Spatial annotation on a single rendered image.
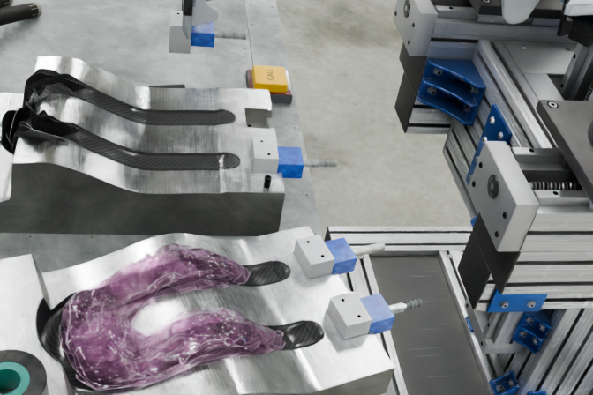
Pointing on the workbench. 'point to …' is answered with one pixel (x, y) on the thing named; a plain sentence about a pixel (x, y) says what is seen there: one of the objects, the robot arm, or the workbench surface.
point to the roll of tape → (22, 373)
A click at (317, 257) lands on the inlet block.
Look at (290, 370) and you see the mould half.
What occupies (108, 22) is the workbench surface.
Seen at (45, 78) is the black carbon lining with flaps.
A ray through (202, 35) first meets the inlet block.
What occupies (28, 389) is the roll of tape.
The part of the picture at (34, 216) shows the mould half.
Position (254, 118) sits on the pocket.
